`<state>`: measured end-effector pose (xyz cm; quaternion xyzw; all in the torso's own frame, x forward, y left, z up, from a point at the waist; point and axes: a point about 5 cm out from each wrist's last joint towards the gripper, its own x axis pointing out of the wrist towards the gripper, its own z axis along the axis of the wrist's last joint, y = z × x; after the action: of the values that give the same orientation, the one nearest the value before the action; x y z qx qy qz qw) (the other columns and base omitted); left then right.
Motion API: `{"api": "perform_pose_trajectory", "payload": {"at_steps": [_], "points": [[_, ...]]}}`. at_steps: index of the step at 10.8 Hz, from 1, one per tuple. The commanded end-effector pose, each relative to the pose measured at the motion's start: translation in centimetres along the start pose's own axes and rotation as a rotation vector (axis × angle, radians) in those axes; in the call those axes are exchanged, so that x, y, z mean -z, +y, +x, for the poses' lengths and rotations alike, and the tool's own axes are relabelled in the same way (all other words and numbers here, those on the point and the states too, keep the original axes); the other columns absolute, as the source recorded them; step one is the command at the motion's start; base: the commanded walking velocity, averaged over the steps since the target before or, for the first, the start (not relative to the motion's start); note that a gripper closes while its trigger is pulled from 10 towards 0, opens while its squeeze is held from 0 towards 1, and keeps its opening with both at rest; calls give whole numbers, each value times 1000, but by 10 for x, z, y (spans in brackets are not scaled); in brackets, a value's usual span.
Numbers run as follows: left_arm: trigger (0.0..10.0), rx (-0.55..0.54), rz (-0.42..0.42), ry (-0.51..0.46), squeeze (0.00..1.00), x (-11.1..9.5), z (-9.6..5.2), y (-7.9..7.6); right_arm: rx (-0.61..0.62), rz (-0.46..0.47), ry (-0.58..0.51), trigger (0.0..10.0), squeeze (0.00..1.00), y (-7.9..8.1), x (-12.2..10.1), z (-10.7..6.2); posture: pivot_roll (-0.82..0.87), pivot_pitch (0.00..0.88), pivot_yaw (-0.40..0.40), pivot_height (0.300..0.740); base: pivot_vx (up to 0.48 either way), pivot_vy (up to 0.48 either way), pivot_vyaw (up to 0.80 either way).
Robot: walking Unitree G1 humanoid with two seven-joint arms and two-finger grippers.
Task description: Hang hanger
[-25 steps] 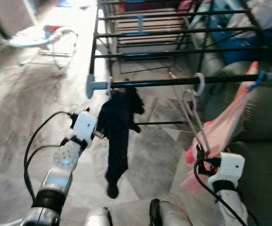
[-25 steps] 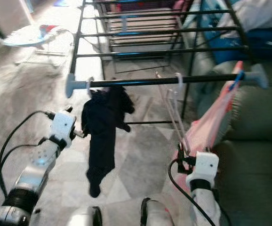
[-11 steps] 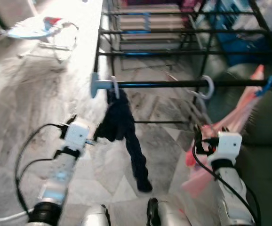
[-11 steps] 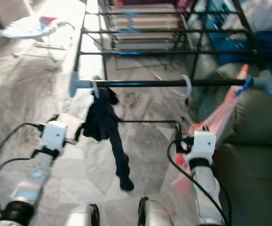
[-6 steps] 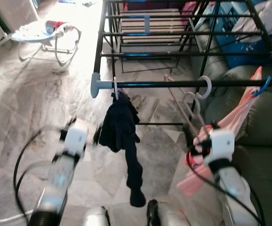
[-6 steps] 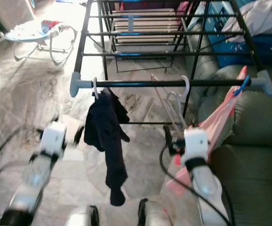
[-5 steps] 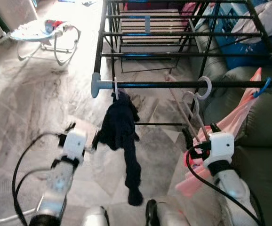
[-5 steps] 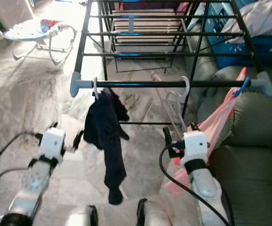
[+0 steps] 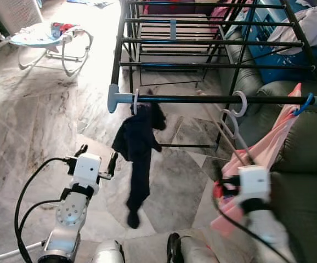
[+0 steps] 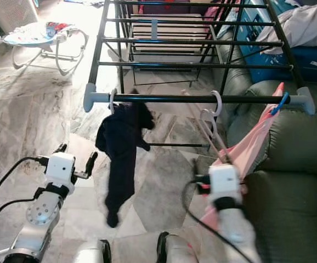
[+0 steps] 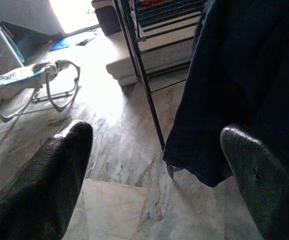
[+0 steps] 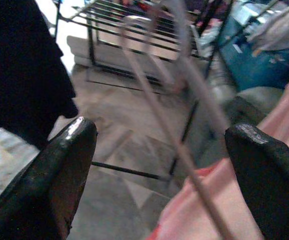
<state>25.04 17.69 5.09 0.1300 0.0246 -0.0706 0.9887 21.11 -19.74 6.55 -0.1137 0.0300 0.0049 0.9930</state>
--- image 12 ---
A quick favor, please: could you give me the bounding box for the black metal drying rack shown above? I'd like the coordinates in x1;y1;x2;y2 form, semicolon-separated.
51;0;289;182

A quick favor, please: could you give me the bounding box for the pink garment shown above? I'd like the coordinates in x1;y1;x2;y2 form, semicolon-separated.
145;62;289;240

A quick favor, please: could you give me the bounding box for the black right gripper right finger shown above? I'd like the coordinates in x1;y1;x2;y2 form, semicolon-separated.
223;123;289;240

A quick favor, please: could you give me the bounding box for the large black t-shirt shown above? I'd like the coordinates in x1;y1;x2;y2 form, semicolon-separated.
0;0;80;151

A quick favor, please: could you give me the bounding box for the translucent pale plastic hanger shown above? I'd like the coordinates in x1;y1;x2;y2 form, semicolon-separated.
119;0;263;240

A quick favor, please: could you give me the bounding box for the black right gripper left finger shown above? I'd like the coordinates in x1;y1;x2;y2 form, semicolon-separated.
0;116;98;240

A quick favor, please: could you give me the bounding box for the grey cloth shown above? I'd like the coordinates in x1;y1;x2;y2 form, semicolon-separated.
245;4;289;52

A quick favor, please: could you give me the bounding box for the blue storage bag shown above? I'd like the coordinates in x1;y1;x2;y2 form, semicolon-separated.
219;0;289;90

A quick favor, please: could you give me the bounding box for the white low platform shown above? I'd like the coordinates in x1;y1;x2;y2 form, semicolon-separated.
66;14;193;70

